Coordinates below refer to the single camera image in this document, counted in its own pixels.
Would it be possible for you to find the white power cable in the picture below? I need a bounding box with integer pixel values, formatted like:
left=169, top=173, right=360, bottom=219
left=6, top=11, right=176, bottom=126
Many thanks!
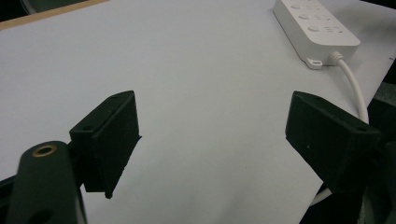
left=309, top=51, right=370, bottom=207

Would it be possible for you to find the white power strip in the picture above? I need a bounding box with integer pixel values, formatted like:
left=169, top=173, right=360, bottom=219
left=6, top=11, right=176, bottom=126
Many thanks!
left=272, top=0, right=361, bottom=70

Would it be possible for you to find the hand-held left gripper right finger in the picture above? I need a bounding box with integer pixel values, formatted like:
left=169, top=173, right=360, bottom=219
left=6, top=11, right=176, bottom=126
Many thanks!
left=285, top=91, right=382, bottom=195

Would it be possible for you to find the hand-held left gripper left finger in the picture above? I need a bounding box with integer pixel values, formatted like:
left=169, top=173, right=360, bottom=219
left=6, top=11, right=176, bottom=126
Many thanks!
left=68, top=90, right=142, bottom=200

